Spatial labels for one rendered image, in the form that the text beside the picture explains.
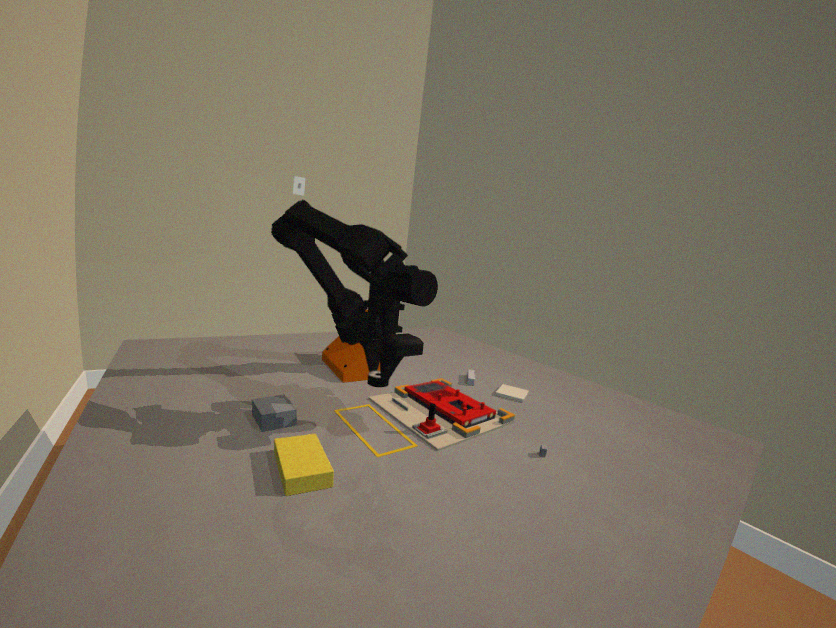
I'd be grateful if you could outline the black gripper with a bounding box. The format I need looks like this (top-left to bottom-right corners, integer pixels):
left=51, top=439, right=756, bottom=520
left=358, top=296, right=424, bottom=383

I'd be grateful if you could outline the black tyre with grey wheel rim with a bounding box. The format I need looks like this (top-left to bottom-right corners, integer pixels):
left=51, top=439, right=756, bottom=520
left=368, top=370, right=389, bottom=387

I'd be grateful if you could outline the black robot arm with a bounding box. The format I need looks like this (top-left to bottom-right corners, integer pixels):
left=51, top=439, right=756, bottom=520
left=271, top=200, right=438, bottom=345

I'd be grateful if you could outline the yellow rectangular block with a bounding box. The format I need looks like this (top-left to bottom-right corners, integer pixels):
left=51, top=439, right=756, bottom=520
left=274, top=434, right=334, bottom=496

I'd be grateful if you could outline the yellow rectangular outline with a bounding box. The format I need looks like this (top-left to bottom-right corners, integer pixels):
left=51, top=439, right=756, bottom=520
left=334, top=404, right=418, bottom=457

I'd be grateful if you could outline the beige flat rectangular tile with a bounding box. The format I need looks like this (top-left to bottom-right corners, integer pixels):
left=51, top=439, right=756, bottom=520
left=495, top=384, right=528, bottom=402

